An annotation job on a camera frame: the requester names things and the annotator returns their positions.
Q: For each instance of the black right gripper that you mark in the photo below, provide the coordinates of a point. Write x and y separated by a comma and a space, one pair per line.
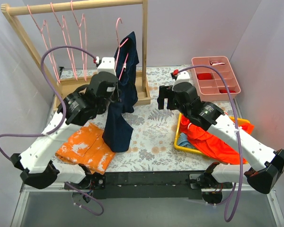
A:
164, 96

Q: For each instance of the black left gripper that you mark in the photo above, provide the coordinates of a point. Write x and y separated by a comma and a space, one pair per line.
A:
114, 95

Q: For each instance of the pink wire hanger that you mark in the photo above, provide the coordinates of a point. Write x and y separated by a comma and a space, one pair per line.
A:
119, 20
45, 34
83, 39
67, 40

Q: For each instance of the navy blue shorts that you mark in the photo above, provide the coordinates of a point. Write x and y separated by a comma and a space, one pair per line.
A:
117, 133

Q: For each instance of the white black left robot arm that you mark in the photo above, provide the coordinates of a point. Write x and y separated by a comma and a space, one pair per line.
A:
85, 103

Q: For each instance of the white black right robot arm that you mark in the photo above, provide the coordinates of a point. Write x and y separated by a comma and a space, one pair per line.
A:
264, 164

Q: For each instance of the orange white patterned shorts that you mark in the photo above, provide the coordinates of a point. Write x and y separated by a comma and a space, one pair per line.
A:
87, 147

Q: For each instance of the bright orange shorts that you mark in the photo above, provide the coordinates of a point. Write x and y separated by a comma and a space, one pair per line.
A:
209, 144

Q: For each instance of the wooden clothes rack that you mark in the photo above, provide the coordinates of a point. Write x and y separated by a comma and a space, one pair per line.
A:
11, 13

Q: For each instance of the pink divided organizer tray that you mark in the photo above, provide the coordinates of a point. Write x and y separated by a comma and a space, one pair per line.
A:
223, 78

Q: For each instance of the light blue cloth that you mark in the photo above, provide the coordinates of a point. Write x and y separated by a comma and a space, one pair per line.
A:
183, 141

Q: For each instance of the yellow plastic tray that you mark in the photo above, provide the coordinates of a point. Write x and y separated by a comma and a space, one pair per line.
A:
195, 151

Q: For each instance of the red white item in organizer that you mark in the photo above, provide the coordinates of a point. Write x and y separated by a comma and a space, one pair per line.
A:
216, 63

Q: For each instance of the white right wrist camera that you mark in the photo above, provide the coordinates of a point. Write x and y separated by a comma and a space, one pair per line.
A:
180, 77

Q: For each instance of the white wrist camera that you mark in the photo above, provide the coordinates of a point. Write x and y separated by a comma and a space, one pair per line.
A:
106, 64
180, 77

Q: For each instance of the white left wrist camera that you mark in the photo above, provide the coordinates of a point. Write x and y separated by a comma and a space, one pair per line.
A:
106, 64

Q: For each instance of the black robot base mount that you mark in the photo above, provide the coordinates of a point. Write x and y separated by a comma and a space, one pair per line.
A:
160, 184

